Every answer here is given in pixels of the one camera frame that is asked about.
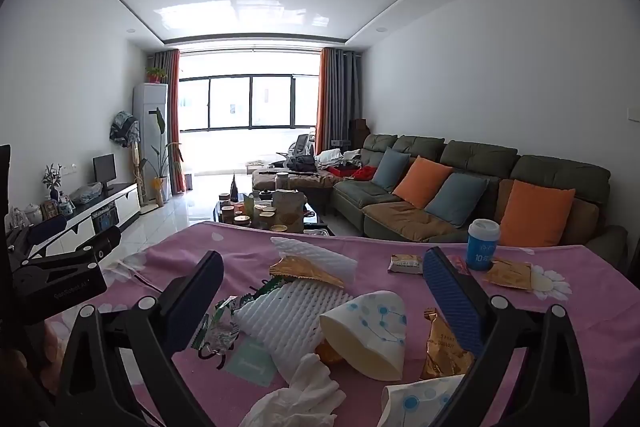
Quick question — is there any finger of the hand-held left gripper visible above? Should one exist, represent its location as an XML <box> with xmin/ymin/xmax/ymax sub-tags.
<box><xmin>7</xmin><ymin>214</ymin><xmax>68</xmax><ymax>253</ymax></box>
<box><xmin>22</xmin><ymin>225</ymin><xmax>122</xmax><ymax>274</ymax></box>

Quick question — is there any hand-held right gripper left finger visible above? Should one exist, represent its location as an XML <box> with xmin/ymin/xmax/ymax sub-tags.
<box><xmin>52</xmin><ymin>250</ymin><xmax>226</xmax><ymax>427</ymax></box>

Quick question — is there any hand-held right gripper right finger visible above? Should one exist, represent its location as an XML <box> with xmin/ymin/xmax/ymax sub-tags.
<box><xmin>422</xmin><ymin>247</ymin><xmax>591</xmax><ymax>427</ymax></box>

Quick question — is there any gold foil wrapper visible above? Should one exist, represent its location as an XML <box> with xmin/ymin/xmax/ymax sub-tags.
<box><xmin>482</xmin><ymin>257</ymin><xmax>533</xmax><ymax>293</ymax></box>
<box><xmin>269</xmin><ymin>254</ymin><xmax>347</xmax><ymax>290</ymax></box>
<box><xmin>419</xmin><ymin>307</ymin><xmax>475</xmax><ymax>380</ymax></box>

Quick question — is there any white foam fruit net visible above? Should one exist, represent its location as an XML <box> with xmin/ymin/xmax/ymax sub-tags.
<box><xmin>235</xmin><ymin>279</ymin><xmax>355</xmax><ymax>375</ymax></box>
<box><xmin>270</xmin><ymin>236</ymin><xmax>359</xmax><ymax>290</ymax></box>

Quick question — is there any orange peel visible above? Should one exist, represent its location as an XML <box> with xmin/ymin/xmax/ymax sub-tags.
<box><xmin>314</xmin><ymin>338</ymin><xmax>346</xmax><ymax>365</ymax></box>

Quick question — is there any blue vase with branches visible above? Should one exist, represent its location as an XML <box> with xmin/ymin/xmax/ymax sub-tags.
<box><xmin>42</xmin><ymin>163</ymin><xmax>63</xmax><ymax>202</ymax></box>

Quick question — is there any clear red packet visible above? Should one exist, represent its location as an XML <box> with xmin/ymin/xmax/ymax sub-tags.
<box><xmin>446</xmin><ymin>253</ymin><xmax>472</xmax><ymax>277</ymax></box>

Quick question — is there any green silver wrapper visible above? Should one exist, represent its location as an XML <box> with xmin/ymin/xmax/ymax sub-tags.
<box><xmin>199</xmin><ymin>278</ymin><xmax>283</xmax><ymax>355</ymax></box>

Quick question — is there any white black TV cabinet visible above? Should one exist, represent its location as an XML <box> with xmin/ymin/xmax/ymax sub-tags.
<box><xmin>5</xmin><ymin>181</ymin><xmax>142</xmax><ymax>264</ymax></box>

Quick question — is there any clear plastic bag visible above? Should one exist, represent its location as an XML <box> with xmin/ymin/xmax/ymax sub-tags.
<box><xmin>70</xmin><ymin>182</ymin><xmax>103</xmax><ymax>206</ymax></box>

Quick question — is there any brown snack packet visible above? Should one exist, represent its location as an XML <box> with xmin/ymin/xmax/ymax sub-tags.
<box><xmin>387</xmin><ymin>254</ymin><xmax>425</xmax><ymax>277</ymax></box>

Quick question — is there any blue cup white lid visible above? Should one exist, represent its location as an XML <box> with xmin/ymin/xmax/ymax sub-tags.
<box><xmin>466</xmin><ymin>218</ymin><xmax>501</xmax><ymax>272</ymax></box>

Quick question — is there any black monitor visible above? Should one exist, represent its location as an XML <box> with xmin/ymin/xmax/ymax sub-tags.
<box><xmin>92</xmin><ymin>153</ymin><xmax>118</xmax><ymax>192</ymax></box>

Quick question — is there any tall plant yellow pot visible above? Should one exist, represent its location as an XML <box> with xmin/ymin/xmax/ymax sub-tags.
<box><xmin>140</xmin><ymin>107</ymin><xmax>183</xmax><ymax>205</ymax></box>

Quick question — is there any blue dotted paper cup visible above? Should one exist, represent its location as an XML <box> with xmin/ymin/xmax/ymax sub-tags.
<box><xmin>319</xmin><ymin>291</ymin><xmax>408</xmax><ymax>382</ymax></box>
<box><xmin>377</xmin><ymin>374</ymin><xmax>466</xmax><ymax>427</ymax></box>

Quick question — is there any pink floral blanket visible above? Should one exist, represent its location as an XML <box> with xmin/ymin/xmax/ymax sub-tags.
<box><xmin>42</xmin><ymin>221</ymin><xmax>640</xmax><ymax>427</ymax></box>

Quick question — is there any group of glass jars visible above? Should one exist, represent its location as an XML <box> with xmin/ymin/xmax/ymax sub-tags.
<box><xmin>217</xmin><ymin>192</ymin><xmax>281</xmax><ymax>232</ymax></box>

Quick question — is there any blue cushion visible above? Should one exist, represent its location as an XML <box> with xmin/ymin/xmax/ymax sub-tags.
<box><xmin>425</xmin><ymin>173</ymin><xmax>490</xmax><ymax>229</ymax></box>
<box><xmin>372</xmin><ymin>148</ymin><xmax>411</xmax><ymax>192</ymax></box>

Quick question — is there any cloth-covered stand fan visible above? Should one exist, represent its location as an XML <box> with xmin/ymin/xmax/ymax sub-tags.
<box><xmin>110</xmin><ymin>109</ymin><xmax>143</xmax><ymax>208</ymax></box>

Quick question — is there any orange cushion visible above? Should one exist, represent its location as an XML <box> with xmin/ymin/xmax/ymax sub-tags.
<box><xmin>499</xmin><ymin>179</ymin><xmax>576</xmax><ymax>248</ymax></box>
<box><xmin>392</xmin><ymin>156</ymin><xmax>453</xmax><ymax>210</ymax></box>

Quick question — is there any brown paper bag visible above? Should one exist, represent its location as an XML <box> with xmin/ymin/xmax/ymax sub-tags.
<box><xmin>272</xmin><ymin>189</ymin><xmax>307</xmax><ymax>228</ymax></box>

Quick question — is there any white tissue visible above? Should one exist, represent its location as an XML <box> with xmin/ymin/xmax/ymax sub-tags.
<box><xmin>239</xmin><ymin>353</ymin><xmax>346</xmax><ymax>427</ymax></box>

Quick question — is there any black glass coffee table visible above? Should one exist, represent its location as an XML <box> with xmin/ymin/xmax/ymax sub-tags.
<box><xmin>215</xmin><ymin>192</ymin><xmax>331</xmax><ymax>238</ymax></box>

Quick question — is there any white standing air conditioner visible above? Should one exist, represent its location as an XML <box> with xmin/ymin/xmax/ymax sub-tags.
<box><xmin>132</xmin><ymin>82</ymin><xmax>168</xmax><ymax>202</ymax></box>

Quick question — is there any green sofa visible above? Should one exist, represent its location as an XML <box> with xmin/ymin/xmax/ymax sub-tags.
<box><xmin>332</xmin><ymin>134</ymin><xmax>628</xmax><ymax>258</ymax></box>

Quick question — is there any brown ottoman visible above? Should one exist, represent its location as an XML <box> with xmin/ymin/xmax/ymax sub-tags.
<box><xmin>252</xmin><ymin>169</ymin><xmax>341</xmax><ymax>215</ymax></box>

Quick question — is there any white clothes pile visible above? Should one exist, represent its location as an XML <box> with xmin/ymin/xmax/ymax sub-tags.
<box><xmin>320</xmin><ymin>148</ymin><xmax>361</xmax><ymax>168</ymax></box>

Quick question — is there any white office chair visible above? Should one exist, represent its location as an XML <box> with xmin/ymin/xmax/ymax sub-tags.
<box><xmin>280</xmin><ymin>133</ymin><xmax>317</xmax><ymax>158</ymax></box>

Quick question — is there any large window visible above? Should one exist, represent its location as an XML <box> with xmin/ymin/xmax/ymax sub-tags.
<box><xmin>179</xmin><ymin>74</ymin><xmax>321</xmax><ymax>132</ymax></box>

